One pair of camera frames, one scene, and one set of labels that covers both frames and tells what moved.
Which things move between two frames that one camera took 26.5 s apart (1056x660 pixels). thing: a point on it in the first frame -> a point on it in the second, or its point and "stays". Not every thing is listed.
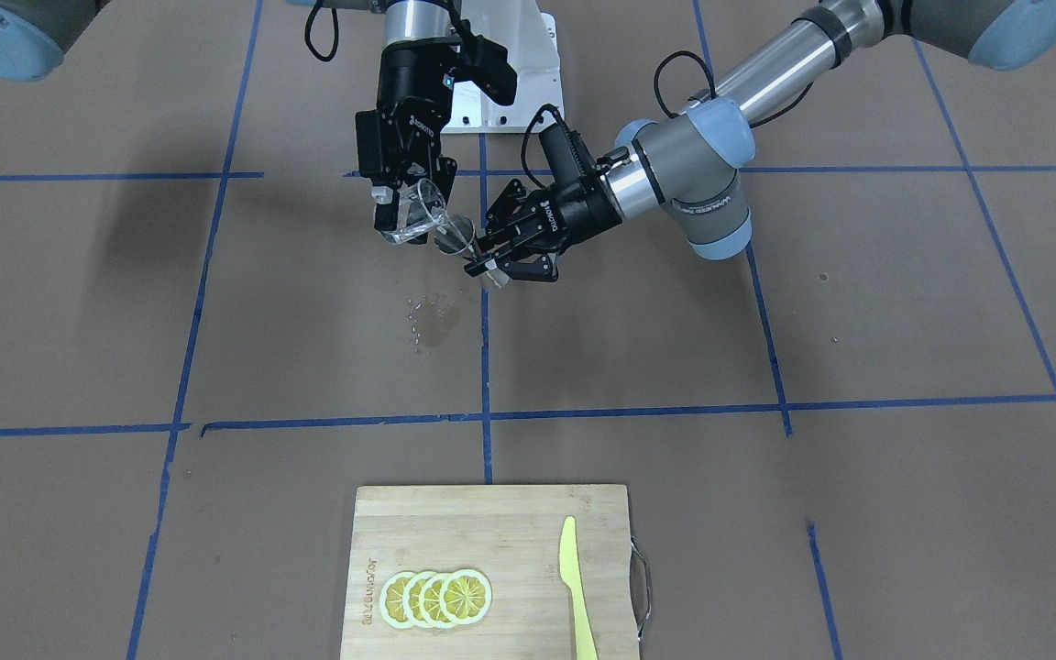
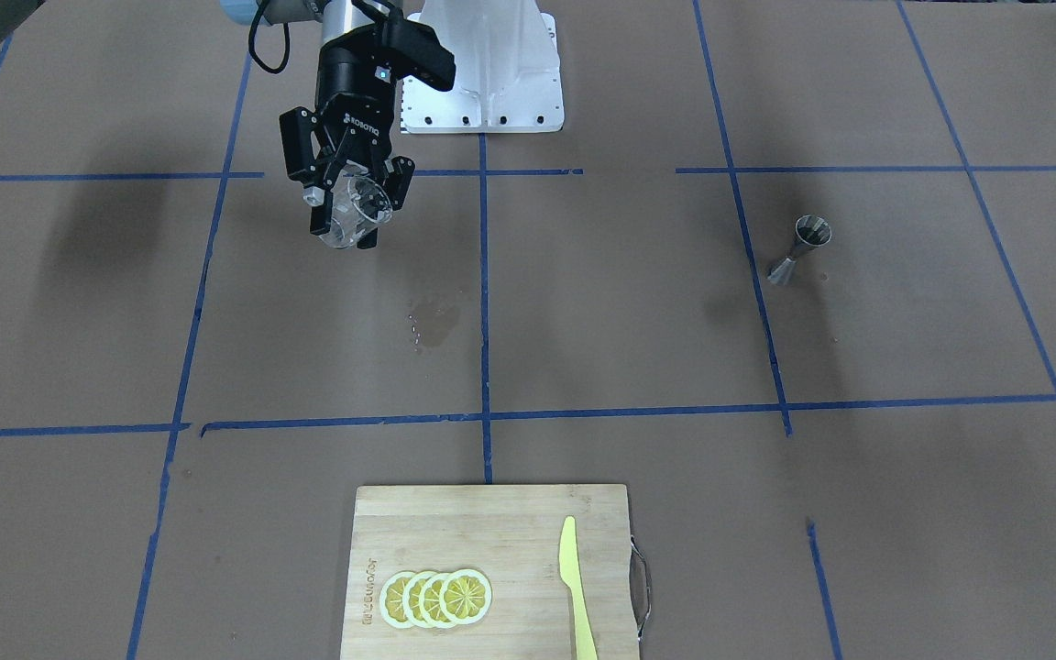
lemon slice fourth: (391, 599) stays
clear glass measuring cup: (421, 206) -> (357, 202)
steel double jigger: (454, 235) -> (810, 231)
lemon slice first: (466, 596) stays
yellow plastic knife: (570, 571) stays
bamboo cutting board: (511, 534) stays
